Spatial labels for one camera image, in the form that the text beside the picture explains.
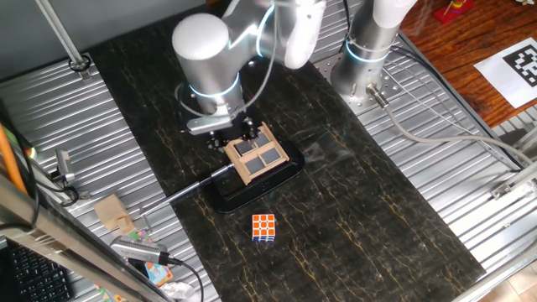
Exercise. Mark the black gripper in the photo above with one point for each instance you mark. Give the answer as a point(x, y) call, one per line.
point(239, 126)

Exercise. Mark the small wooden sliding window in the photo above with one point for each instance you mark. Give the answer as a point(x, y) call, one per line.
point(257, 152)

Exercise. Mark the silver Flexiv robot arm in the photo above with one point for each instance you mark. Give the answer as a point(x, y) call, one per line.
point(201, 54)

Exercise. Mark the black C-clamp with steel screw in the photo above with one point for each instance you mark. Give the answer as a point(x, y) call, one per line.
point(235, 201)

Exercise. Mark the orange white Rubik's cube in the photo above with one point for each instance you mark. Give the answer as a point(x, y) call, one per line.
point(263, 226)

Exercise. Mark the black marble pattern mat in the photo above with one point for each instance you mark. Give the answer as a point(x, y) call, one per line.
point(335, 209)

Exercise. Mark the plain wooden toy block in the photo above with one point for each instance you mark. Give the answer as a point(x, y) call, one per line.
point(110, 211)

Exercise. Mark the colourful picture cards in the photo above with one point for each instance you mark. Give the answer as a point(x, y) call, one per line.
point(157, 272)

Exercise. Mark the crumpled white plastic wrap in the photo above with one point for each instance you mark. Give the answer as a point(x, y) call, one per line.
point(176, 290)

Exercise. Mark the thin metal stand pole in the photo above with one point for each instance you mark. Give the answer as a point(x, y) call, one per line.
point(63, 35)

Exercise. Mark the small yellow green disc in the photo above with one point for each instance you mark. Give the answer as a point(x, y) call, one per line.
point(31, 153)

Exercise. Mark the orange pole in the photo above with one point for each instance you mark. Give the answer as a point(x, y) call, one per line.
point(9, 161)

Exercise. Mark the black computer keyboard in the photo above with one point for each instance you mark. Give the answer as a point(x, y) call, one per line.
point(38, 279)

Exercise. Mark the brown wooden table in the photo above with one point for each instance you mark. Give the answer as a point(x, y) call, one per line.
point(461, 38)

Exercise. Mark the white paper with black marker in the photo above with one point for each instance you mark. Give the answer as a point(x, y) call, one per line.
point(503, 79)

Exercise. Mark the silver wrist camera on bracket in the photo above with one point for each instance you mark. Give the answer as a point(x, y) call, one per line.
point(207, 124)

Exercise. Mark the silver depth camera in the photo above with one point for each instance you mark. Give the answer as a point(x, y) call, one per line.
point(138, 249)

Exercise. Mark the small silver camera on mount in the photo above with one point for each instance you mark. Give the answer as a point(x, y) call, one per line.
point(64, 163)

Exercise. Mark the aluminium frame beam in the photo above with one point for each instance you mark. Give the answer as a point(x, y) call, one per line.
point(63, 243)

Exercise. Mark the metal corner bracket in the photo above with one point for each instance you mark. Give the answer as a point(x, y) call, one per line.
point(509, 186)

